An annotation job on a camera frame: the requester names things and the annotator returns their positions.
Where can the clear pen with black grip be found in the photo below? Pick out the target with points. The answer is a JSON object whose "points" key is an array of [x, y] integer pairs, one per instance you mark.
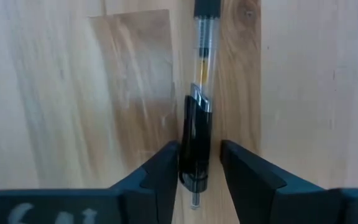
{"points": [[196, 133]]}

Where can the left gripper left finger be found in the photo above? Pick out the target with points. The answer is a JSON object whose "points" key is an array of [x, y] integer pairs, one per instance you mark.
{"points": [[104, 205]]}

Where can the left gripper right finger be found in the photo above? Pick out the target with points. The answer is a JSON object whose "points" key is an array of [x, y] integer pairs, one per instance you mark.
{"points": [[291, 202]]}

